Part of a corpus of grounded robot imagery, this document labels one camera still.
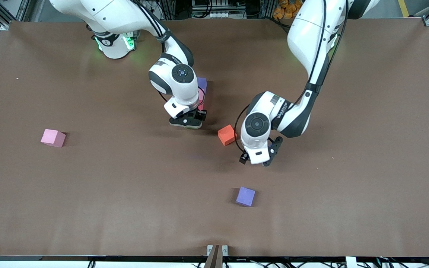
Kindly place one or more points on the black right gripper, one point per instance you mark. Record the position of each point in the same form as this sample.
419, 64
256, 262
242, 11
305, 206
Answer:
201, 113

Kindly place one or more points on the pink foam block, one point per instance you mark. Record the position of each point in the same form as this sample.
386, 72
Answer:
52, 137
201, 97

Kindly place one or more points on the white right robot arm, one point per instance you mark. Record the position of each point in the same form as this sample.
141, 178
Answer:
125, 15

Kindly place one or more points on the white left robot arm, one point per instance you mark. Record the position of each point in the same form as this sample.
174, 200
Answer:
307, 29

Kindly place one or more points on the orange foam block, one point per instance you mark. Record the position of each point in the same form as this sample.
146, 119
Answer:
226, 134

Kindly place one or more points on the dark purple foam block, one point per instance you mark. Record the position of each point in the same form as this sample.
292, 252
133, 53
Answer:
202, 85

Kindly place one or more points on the lavender foam block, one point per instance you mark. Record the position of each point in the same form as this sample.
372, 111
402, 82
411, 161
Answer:
245, 196

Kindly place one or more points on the metal equipment rack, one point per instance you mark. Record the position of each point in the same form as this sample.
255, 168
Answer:
214, 5

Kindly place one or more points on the large table cover sheet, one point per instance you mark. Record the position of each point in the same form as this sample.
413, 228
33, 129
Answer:
348, 204

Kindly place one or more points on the pile of orange fruit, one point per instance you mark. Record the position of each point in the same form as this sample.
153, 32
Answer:
285, 9

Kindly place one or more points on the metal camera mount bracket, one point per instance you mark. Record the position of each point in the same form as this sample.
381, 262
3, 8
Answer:
217, 257

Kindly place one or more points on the white post stub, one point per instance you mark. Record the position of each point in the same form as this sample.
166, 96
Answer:
351, 262

